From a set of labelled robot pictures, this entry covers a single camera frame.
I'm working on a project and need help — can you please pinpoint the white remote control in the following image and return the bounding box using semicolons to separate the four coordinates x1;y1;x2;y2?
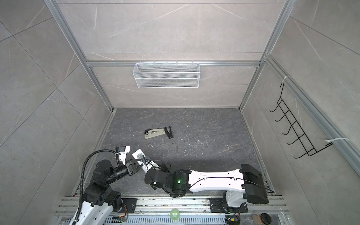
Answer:
132;149;159;173

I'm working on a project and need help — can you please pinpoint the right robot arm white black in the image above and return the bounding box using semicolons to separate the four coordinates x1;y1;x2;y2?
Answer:
142;163;269;209

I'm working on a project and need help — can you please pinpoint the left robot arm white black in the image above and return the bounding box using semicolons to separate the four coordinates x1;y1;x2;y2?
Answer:
70;159;143;225

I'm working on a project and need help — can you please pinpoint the grey black stapler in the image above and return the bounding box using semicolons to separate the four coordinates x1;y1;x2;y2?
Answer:
144;126;173;139

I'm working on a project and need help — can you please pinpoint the green round sticker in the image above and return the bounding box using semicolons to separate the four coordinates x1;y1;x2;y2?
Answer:
170;209;180;221

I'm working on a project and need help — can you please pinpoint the black round cap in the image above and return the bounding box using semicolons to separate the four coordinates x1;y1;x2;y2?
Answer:
260;213;272;225

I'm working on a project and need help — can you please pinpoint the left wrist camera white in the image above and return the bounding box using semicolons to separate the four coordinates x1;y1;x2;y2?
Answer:
115;146;130;165

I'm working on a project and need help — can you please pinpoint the black corrugated cable conduit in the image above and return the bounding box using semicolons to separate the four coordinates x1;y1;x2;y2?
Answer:
71;149;117;225

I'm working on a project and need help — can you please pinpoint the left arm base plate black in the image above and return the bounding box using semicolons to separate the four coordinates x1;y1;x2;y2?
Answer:
112;198;137;213

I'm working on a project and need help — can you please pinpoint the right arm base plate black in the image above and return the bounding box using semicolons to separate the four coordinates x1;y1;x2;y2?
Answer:
209;198;248;214

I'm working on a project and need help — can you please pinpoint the white wire mesh basket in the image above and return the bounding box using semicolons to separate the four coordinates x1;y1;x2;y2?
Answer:
133;62;201;89

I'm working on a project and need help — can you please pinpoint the black wire hook rack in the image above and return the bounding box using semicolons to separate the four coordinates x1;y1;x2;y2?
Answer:
269;83;333;159

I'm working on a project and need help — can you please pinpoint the white cable tie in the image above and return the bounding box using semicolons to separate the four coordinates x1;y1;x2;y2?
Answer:
325;137;350;143

